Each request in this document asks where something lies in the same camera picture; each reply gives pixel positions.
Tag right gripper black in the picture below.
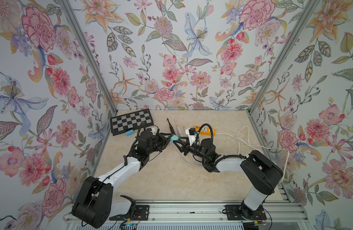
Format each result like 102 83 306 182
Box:
175 137 210 163

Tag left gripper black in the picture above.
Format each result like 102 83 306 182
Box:
145 133 173 155

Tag teal USB charger block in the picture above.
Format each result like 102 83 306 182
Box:
170 135 179 142

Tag black electric toothbrush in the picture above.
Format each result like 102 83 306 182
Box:
167 119 176 135

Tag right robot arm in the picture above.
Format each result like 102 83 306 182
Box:
171 124 284 220

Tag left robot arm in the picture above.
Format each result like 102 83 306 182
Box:
71 122 179 229

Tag white pink electric toothbrush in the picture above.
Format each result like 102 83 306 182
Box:
175 119 183 137

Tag orange power strip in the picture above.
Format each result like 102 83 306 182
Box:
194 126 211 136

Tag blue cylinder block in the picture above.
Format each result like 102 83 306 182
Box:
125 130 134 136

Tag black white checkerboard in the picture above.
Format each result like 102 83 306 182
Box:
110 109 154 136

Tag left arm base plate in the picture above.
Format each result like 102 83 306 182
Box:
109 204 150 221

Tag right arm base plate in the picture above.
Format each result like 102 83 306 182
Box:
222 204 267 221

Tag white power strip cord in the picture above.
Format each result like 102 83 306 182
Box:
215 125 289 183

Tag aluminium mounting rail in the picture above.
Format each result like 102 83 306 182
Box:
63 201 309 224

